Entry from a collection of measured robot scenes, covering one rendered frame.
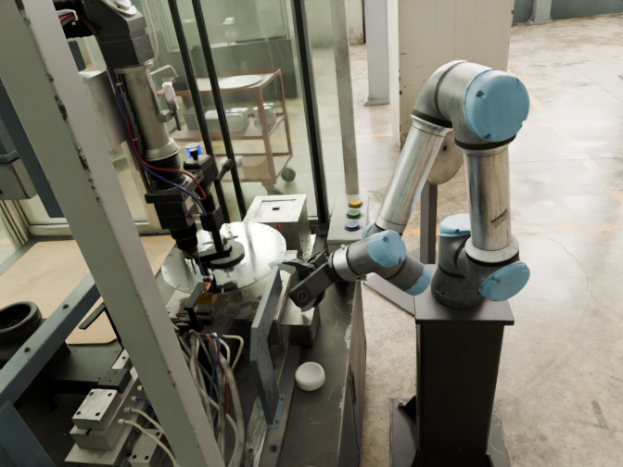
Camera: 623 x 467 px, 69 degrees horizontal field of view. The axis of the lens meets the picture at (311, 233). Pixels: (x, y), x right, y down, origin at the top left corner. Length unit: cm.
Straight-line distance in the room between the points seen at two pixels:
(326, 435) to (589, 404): 134
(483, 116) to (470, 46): 331
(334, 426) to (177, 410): 55
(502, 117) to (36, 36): 73
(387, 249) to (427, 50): 326
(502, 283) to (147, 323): 83
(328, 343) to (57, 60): 97
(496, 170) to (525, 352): 142
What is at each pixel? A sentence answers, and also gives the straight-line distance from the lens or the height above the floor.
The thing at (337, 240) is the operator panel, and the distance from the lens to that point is 131.
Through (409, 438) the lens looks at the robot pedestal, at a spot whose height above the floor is 1.
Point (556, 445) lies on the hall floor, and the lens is 202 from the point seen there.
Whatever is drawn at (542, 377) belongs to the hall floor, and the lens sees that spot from 220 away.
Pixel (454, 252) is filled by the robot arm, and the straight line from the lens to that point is 120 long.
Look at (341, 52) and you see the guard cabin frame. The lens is 142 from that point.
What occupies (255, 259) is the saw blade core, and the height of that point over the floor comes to 95.
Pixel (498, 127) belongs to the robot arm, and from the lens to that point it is 90.
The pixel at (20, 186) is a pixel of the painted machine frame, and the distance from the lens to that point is 113.
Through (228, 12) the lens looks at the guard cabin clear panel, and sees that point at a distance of 149.
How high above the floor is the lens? 161
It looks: 32 degrees down
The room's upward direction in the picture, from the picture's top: 8 degrees counter-clockwise
